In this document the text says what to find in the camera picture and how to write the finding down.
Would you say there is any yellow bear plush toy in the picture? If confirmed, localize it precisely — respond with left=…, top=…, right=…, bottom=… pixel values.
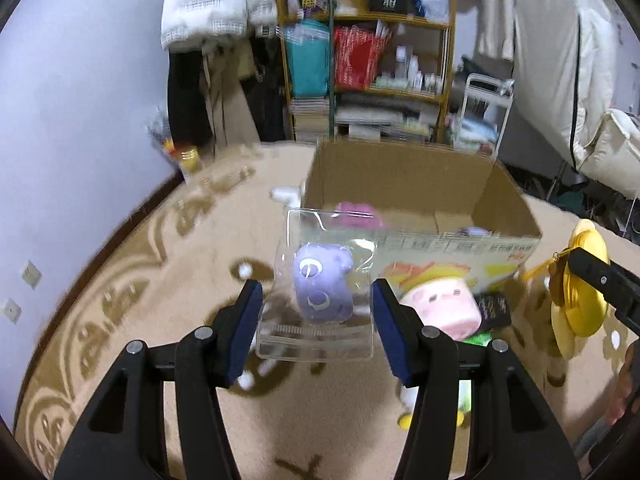
left=520, top=219, right=611, bottom=361

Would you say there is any black Face tissue pack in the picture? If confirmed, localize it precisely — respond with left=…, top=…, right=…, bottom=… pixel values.
left=474, top=292, right=512, bottom=334

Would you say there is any pink marshmallow plush toy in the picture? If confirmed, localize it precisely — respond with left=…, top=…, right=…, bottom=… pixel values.
left=400, top=278, right=482, bottom=341

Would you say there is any person's right hand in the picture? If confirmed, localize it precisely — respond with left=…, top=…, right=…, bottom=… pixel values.
left=604, top=340, right=638, bottom=425

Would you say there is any cream cushion bag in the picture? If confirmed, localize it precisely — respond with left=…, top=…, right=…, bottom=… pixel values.
left=577, top=108, right=640, bottom=200

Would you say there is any beige patterned round rug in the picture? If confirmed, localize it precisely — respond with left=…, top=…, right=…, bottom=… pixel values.
left=15, top=142, right=637, bottom=479

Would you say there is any open cardboard box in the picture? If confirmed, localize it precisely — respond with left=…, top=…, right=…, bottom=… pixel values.
left=303, top=141, right=541, bottom=294

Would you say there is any white rolling cart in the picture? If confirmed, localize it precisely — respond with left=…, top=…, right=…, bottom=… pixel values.
left=450, top=73, right=515, bottom=160

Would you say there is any white folded mattress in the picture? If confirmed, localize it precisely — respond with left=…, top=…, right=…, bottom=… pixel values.
left=514, top=0, right=617, bottom=176

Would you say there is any pink purple plush toy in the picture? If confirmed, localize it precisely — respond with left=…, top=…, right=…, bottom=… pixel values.
left=332, top=202, right=387, bottom=230

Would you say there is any wooden shelf unit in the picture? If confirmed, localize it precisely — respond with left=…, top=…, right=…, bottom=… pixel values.
left=276, top=0, right=457, bottom=143

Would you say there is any red patterned bag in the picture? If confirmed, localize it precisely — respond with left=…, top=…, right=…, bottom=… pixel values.
left=334, top=26, right=388, bottom=90

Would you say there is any stack of books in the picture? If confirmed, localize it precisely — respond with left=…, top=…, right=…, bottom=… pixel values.
left=288, top=98, right=330, bottom=144

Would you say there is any teal bag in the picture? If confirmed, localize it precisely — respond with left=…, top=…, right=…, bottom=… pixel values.
left=283, top=20, right=330, bottom=98

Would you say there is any white puffer jacket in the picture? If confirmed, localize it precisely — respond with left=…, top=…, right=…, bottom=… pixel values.
left=160, top=0, right=278, bottom=52

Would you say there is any wall socket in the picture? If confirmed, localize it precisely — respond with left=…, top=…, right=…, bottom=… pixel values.
left=21, top=260, right=42, bottom=289
left=0, top=298, right=22, bottom=324

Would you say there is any snack bag by wall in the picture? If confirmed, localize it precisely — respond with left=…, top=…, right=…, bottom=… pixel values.
left=145, top=112, right=203, bottom=180

